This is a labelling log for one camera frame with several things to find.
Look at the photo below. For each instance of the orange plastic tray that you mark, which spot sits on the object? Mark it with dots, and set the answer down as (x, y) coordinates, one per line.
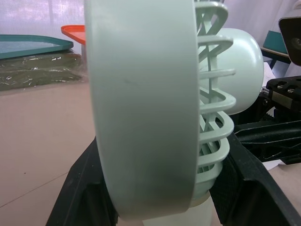
(75, 33)

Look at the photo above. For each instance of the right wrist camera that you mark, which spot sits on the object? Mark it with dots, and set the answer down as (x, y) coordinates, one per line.
(291, 35)

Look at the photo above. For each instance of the olive plastic-wrapped pack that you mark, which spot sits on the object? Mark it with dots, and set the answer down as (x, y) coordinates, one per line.
(40, 73)

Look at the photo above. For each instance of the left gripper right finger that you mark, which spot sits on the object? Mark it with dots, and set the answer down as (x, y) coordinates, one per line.
(254, 197)

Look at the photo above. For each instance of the dark green plastic tray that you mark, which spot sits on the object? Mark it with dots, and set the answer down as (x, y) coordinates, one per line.
(30, 46)

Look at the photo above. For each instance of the teal plastic tray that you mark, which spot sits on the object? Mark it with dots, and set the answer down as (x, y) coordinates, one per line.
(274, 42)

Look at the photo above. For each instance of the mint green desk fan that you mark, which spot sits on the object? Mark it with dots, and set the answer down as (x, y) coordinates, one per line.
(145, 99)

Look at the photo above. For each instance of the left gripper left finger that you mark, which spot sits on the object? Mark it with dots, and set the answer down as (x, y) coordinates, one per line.
(82, 197)

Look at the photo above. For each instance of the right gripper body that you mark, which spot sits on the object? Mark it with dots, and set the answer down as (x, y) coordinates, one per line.
(285, 94)

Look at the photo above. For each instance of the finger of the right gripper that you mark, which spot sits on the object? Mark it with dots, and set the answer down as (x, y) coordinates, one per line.
(270, 133)

